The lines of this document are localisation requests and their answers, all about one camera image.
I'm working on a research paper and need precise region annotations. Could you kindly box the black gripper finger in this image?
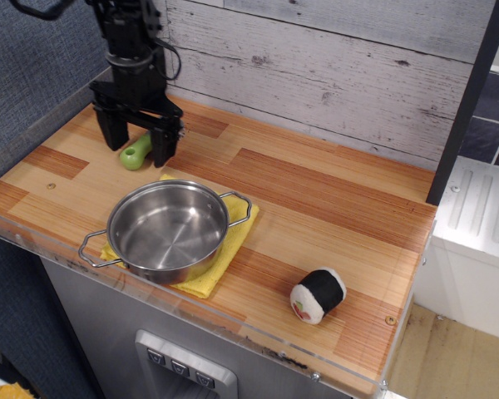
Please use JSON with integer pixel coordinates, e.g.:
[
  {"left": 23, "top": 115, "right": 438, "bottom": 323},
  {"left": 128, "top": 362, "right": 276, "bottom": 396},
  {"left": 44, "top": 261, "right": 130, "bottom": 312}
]
[
  {"left": 151, "top": 130, "right": 180, "bottom": 168},
  {"left": 95, "top": 108, "right": 129, "bottom": 150}
]

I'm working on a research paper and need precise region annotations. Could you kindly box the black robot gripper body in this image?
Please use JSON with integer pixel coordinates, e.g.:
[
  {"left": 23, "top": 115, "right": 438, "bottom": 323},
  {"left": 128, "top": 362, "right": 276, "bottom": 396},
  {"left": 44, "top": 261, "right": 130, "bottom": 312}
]
[{"left": 91, "top": 53, "right": 183, "bottom": 140}]

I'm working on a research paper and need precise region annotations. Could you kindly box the green handled grey spatula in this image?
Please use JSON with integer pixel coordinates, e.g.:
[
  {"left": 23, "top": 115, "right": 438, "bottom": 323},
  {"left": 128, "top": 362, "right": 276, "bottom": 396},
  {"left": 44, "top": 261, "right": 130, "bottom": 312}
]
[{"left": 119, "top": 132, "right": 152, "bottom": 170}]

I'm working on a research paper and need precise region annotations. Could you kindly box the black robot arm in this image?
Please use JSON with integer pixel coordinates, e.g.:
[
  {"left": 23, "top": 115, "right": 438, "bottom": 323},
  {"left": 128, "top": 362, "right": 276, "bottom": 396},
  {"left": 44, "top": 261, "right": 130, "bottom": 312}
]
[{"left": 90, "top": 1, "right": 183, "bottom": 167}]

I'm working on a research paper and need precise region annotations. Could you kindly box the stainless steel pot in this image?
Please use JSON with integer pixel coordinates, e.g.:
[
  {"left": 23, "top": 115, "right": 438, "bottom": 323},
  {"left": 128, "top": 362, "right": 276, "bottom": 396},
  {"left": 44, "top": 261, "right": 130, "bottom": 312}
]
[{"left": 77, "top": 179, "right": 253, "bottom": 286}]

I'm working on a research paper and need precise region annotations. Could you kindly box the yellow cloth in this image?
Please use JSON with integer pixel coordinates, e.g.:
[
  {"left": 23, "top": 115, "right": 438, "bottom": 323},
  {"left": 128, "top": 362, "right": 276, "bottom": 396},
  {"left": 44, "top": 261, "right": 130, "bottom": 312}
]
[{"left": 99, "top": 173, "right": 261, "bottom": 299}]

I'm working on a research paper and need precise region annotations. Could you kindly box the clear acrylic front guard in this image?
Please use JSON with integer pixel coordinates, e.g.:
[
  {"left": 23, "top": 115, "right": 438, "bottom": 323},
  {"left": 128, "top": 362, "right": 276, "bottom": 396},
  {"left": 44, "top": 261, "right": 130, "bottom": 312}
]
[{"left": 0, "top": 216, "right": 388, "bottom": 398}]

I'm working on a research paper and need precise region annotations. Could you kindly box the plush sushi roll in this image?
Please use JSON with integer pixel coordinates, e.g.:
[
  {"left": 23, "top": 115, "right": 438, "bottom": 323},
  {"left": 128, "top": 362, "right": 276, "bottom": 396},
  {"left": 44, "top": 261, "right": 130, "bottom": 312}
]
[{"left": 289, "top": 267, "right": 347, "bottom": 325}]

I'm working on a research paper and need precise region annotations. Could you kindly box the silver dispenser panel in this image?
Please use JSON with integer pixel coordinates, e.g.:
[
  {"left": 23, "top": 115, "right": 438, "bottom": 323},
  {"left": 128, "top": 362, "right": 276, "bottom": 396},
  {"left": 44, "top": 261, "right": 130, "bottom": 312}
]
[{"left": 135, "top": 329, "right": 239, "bottom": 398}]

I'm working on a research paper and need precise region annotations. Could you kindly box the yellow object bottom left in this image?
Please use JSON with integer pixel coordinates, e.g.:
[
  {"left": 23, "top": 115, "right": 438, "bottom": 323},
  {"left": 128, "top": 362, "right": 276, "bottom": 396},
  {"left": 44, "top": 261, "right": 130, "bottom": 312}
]
[{"left": 0, "top": 383, "right": 35, "bottom": 399}]

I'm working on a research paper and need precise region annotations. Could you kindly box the white ribbed cabinet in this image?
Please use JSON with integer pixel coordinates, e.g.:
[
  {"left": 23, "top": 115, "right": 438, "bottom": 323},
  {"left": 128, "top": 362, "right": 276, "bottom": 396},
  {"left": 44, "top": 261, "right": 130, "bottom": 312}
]
[{"left": 413, "top": 157, "right": 499, "bottom": 337}]

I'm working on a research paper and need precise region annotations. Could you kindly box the dark left post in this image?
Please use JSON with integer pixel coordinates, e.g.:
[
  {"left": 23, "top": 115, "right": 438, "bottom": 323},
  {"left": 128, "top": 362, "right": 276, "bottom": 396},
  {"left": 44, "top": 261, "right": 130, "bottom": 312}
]
[{"left": 104, "top": 1, "right": 167, "bottom": 104}]

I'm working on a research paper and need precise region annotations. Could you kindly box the dark post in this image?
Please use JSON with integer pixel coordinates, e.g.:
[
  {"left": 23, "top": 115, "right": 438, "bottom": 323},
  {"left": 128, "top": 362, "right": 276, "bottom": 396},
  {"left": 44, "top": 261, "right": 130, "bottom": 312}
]
[
  {"left": 104, "top": 1, "right": 167, "bottom": 104},
  {"left": 426, "top": 0, "right": 499, "bottom": 206}
]

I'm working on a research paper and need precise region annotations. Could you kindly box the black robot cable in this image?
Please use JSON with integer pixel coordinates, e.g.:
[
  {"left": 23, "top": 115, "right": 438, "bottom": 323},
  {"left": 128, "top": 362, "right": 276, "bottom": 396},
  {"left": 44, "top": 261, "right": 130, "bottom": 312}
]
[{"left": 10, "top": 0, "right": 182, "bottom": 82}]

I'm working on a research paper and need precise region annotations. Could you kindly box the dark right post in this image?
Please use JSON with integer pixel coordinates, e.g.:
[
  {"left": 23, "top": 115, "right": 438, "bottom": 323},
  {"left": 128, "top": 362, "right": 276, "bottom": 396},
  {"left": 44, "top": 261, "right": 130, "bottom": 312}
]
[{"left": 426, "top": 0, "right": 499, "bottom": 206}]

